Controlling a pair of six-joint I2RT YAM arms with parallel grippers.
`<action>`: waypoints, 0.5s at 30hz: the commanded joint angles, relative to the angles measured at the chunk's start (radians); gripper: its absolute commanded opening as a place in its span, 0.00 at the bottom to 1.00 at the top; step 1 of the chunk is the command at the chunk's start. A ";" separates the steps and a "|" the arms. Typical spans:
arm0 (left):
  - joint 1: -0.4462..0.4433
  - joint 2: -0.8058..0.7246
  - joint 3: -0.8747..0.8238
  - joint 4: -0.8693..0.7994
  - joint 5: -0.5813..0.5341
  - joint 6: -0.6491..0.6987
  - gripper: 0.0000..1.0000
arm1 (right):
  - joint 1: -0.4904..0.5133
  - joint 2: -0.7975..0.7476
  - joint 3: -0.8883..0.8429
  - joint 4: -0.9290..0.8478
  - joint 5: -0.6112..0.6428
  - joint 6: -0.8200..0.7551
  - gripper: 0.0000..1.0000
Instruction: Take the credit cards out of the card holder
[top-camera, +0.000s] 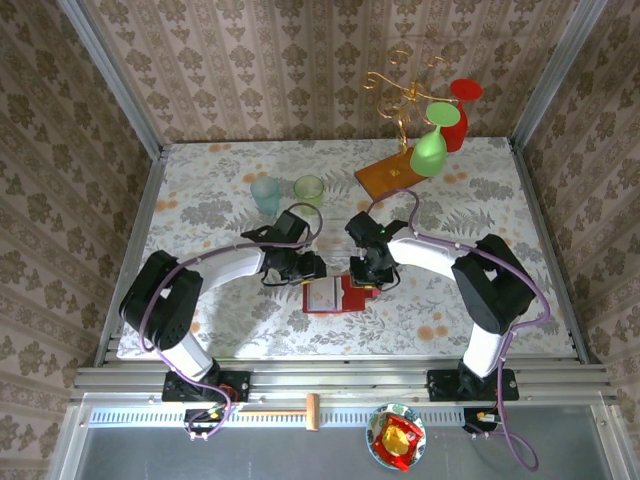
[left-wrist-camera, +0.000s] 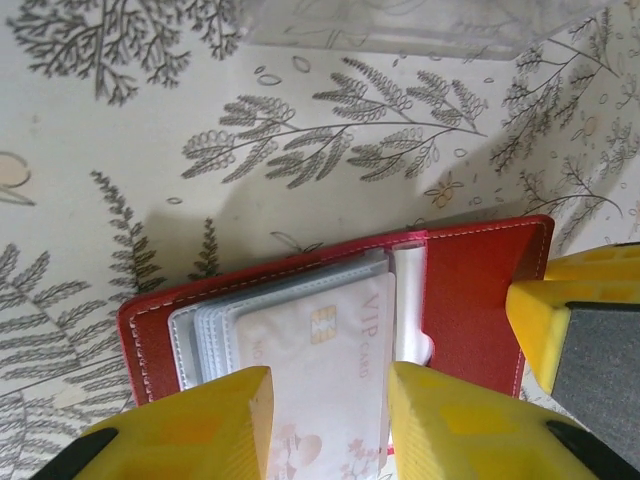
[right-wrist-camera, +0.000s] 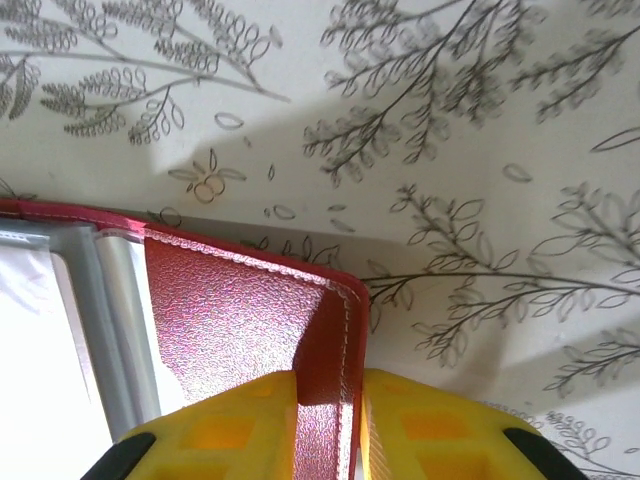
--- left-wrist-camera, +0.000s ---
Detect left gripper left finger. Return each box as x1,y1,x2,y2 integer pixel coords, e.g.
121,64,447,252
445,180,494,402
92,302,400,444
39,366,275,480

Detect red card holder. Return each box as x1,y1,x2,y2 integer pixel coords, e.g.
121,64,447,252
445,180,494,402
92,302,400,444
115,214,555,459

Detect clear plastic tray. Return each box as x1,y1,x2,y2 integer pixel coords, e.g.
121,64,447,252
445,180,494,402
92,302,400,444
239,0,617,65

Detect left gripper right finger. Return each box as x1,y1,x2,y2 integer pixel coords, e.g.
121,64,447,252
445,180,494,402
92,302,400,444
387,362,640,480

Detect white VIP card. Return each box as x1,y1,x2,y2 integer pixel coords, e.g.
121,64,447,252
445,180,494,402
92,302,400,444
233,272,399,480

